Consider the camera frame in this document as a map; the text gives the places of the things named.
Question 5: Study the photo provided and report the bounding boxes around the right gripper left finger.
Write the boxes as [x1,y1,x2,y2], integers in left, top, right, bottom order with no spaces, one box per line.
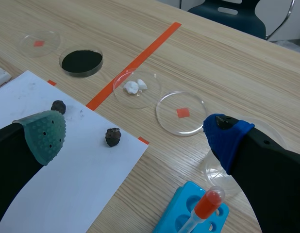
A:
[0,110,67,223]

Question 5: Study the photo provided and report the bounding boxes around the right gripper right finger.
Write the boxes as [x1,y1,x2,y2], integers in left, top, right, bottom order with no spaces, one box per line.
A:
[202,113,300,233]

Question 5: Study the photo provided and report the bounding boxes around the empty clear glass dish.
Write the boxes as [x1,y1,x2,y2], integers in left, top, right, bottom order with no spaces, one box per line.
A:
[204,116,288,198]
[19,30,61,58]
[156,91,206,136]

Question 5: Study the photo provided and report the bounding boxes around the small dark round stone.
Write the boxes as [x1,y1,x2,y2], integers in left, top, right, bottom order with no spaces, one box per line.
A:
[50,100,67,115]

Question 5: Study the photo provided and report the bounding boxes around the white sheet of paper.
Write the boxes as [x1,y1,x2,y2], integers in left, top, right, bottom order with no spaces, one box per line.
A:
[0,70,150,233]

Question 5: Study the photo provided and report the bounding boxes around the small white tile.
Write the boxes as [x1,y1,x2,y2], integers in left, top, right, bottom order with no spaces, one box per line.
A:
[0,63,12,90]

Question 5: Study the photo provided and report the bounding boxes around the dropper with red bulb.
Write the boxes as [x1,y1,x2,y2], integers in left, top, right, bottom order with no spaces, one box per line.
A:
[178,185,226,233]

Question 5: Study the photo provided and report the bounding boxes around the small dark ridged stone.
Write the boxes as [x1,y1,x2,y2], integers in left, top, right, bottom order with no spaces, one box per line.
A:
[105,128,122,148]

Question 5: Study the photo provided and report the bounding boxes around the turquoise rack with round holes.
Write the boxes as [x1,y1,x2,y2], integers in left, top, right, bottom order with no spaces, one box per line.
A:
[152,181,230,233]

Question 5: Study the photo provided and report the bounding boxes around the glass dish with black powder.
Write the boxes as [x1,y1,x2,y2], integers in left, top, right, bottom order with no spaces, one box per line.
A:
[59,47,104,78]

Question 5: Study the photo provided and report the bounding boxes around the white lump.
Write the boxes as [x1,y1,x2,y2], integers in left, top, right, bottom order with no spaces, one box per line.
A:
[123,81,139,95]
[137,79,149,91]

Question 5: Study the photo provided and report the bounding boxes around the dark blue chair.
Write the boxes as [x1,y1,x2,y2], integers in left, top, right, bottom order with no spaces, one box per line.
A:
[178,0,299,40]

